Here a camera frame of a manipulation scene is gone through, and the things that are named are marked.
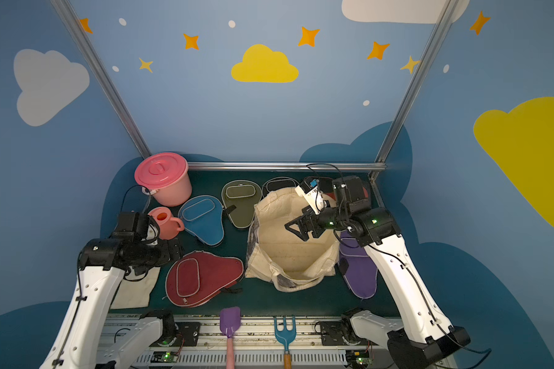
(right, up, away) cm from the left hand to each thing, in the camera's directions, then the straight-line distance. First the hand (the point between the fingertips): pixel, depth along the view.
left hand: (176, 253), depth 72 cm
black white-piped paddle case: (+31, +25, +43) cm, 59 cm away
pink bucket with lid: (-15, +26, +23) cm, 38 cm away
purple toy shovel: (+16, -25, +5) cm, 30 cm away
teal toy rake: (+35, -28, +2) cm, 45 cm away
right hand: (+40, +13, -5) cm, 42 cm away
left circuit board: (-3, -33, 0) cm, 33 cm away
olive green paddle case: (+15, +19, +40) cm, 47 cm away
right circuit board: (+58, -33, 0) cm, 67 cm away
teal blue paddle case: (-2, +8, +29) cm, 30 cm away
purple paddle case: (+65, -11, +14) cm, 67 cm away
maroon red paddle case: (+2, -11, +12) cm, 16 cm away
